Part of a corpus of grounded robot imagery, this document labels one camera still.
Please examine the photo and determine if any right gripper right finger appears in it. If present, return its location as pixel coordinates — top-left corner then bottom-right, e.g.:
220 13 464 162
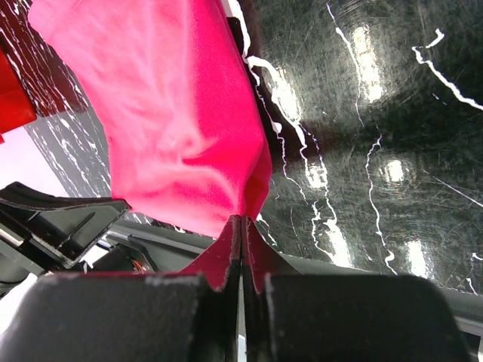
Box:
241 217 470 361

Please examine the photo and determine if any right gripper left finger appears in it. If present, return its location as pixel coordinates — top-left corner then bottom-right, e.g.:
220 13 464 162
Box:
1 216 242 361

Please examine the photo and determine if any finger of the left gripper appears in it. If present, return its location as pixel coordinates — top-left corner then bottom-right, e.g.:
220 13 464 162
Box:
1 182 131 268

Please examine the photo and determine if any magenta t shirt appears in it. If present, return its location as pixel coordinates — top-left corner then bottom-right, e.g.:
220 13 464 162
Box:
28 1 272 237

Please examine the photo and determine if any red plastic bin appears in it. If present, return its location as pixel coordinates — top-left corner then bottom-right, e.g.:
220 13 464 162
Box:
0 49 37 143

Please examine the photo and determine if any black marble table mat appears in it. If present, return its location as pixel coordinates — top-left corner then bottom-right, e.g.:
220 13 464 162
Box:
1 1 482 296

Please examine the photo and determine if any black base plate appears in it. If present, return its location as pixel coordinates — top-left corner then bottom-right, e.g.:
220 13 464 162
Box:
109 220 483 336

